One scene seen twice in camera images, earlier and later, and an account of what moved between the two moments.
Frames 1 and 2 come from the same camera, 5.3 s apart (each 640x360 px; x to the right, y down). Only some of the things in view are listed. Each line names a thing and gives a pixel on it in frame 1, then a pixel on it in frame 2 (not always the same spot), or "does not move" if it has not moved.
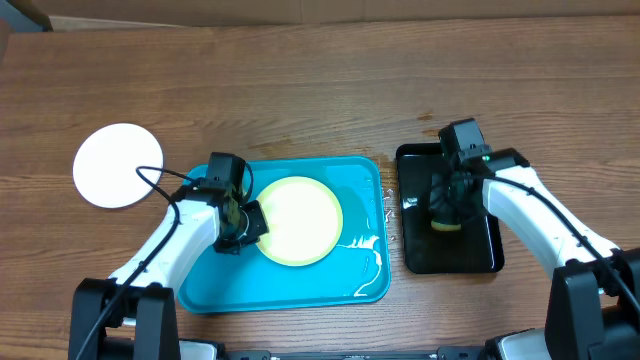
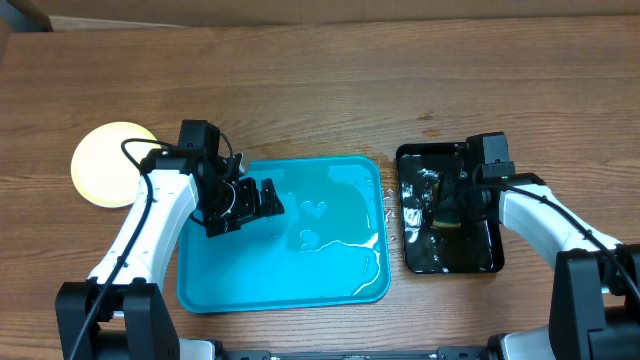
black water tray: [474, 248] does not move
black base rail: [266, 355] does not move
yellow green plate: [304, 219] -> [102, 171]
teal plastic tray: [327, 241] does not move
